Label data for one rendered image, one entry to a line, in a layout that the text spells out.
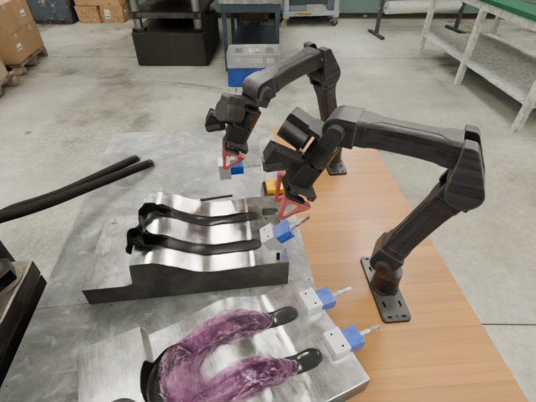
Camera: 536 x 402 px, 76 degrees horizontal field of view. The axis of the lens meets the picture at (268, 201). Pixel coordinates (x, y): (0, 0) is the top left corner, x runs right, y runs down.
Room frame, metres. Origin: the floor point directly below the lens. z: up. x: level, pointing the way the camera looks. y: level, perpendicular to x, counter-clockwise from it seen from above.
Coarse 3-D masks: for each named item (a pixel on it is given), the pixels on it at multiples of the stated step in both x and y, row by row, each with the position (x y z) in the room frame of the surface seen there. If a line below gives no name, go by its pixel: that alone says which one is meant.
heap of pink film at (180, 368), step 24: (240, 312) 0.40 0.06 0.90; (264, 312) 0.42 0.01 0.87; (192, 336) 0.34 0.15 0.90; (216, 336) 0.34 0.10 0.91; (240, 336) 0.35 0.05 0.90; (168, 360) 0.30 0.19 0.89; (192, 360) 0.30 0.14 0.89; (240, 360) 0.29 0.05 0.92; (264, 360) 0.30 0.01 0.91; (288, 360) 0.32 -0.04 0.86; (168, 384) 0.26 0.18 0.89; (192, 384) 0.26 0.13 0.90; (216, 384) 0.25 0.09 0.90; (240, 384) 0.25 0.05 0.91; (264, 384) 0.26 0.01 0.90
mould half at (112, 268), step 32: (160, 192) 0.76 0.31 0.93; (128, 224) 0.71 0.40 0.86; (160, 224) 0.63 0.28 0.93; (192, 224) 0.67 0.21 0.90; (256, 224) 0.68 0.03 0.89; (96, 256) 0.59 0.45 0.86; (128, 256) 0.59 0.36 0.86; (160, 256) 0.53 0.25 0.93; (192, 256) 0.56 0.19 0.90; (224, 256) 0.57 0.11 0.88; (256, 256) 0.56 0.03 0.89; (96, 288) 0.49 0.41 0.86; (128, 288) 0.50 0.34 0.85; (160, 288) 0.51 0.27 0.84; (192, 288) 0.52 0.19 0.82; (224, 288) 0.53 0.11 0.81
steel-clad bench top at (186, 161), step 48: (144, 144) 1.25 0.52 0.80; (192, 144) 1.25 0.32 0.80; (96, 192) 0.93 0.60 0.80; (144, 192) 0.93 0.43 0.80; (192, 192) 0.93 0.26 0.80; (240, 192) 0.93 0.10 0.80; (96, 240) 0.70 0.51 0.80; (288, 240) 0.70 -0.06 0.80; (48, 288) 0.53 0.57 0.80; (48, 336) 0.40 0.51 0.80; (96, 336) 0.40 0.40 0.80; (48, 384) 0.29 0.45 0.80
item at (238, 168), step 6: (228, 156) 0.91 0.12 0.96; (222, 162) 0.88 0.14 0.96; (228, 162) 0.88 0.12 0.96; (240, 162) 0.90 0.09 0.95; (222, 168) 0.86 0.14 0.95; (234, 168) 0.87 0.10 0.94; (240, 168) 0.87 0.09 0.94; (222, 174) 0.86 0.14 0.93; (228, 174) 0.86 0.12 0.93; (234, 174) 0.87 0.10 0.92
